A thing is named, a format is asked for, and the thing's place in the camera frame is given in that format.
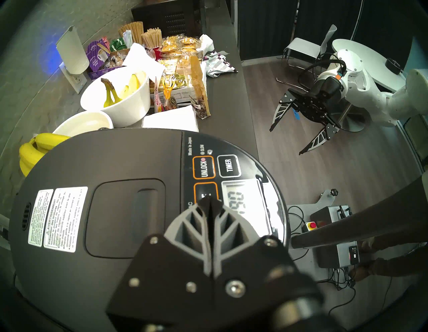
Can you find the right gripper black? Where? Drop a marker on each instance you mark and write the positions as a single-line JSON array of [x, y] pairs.
[[316, 108]]

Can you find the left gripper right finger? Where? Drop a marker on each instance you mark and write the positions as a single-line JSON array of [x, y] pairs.
[[254, 264]]

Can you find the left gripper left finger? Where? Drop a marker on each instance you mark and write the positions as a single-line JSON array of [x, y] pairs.
[[174, 267]]

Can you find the black electric water dispenser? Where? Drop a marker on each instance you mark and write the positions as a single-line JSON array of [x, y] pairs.
[[100, 160]]

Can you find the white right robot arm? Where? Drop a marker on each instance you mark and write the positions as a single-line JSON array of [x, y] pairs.
[[367, 97]]

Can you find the grey box with red button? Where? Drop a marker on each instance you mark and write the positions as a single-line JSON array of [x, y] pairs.
[[329, 214]]

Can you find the white chair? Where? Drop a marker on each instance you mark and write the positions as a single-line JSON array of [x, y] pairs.
[[301, 47]]

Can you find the grey control box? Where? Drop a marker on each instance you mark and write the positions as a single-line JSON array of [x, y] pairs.
[[337, 256]]

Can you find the round white table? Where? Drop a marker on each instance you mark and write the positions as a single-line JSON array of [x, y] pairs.
[[374, 57]]

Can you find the white checkered cloth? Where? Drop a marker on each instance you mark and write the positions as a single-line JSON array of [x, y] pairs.
[[217, 65]]

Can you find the black object on white table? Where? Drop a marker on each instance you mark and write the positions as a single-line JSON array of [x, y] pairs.
[[394, 66]]

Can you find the white cardboard snack box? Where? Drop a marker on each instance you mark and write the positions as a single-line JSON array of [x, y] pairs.
[[183, 96]]

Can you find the person lower leg with shoe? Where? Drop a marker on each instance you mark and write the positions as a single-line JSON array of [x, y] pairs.
[[384, 267]]

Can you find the white napkin stack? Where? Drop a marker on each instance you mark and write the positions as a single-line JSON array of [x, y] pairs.
[[170, 118]]

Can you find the black packet with round logo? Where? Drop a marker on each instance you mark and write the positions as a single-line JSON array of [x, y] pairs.
[[172, 102]]

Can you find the yellow plastic clip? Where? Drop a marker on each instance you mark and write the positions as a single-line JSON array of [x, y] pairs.
[[168, 90]]

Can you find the yellow cookie packet pile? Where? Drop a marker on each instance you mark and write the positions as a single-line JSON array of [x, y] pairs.
[[180, 47]]

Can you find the pink snack packet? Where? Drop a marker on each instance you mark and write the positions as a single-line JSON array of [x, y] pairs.
[[157, 100]]

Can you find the dark wooden side cabinet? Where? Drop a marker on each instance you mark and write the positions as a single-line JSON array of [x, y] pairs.
[[177, 20]]

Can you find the large white bowl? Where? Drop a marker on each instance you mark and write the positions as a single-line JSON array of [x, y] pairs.
[[130, 107]]

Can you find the short wooden stir stick bundle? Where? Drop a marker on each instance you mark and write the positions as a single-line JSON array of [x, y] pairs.
[[152, 38]]

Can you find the white paper sheet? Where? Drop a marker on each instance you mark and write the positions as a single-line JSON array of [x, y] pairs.
[[140, 60]]

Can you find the banana with brown stem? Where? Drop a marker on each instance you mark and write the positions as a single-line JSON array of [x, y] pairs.
[[112, 97]]

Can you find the yellow banana bunch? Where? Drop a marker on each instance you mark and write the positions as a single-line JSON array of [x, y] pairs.
[[33, 152]]

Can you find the tall wooden stir stick bundle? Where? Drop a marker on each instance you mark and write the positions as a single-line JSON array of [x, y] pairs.
[[133, 31]]

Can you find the green tea packet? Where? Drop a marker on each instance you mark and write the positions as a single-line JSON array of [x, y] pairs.
[[118, 45]]

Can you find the white outlet behind air freshener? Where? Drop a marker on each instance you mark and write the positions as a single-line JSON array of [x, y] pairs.
[[78, 83]]

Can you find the purple snack box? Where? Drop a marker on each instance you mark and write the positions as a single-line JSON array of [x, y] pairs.
[[95, 55]]

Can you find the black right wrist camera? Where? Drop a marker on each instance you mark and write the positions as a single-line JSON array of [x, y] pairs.
[[329, 87]]

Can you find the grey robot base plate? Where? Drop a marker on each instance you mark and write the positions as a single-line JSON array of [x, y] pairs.
[[326, 198]]

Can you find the white pedestal bowl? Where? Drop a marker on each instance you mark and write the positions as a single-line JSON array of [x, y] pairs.
[[83, 122]]

